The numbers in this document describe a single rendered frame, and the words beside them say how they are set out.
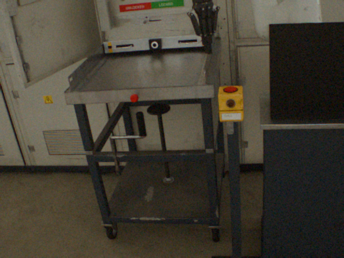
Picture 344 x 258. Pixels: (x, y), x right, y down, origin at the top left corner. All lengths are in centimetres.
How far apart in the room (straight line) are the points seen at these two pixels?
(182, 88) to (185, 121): 84
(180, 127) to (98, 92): 88
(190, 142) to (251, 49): 69
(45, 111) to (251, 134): 128
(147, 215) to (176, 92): 69
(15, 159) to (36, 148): 22
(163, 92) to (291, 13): 58
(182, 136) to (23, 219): 107
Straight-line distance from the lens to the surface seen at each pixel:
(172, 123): 241
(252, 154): 246
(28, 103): 265
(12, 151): 291
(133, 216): 200
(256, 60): 221
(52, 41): 206
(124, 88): 163
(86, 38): 224
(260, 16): 167
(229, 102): 132
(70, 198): 255
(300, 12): 156
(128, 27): 205
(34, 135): 275
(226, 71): 226
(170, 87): 158
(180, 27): 200
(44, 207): 254
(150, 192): 214
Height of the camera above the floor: 141
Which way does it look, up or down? 28 degrees down
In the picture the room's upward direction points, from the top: 7 degrees counter-clockwise
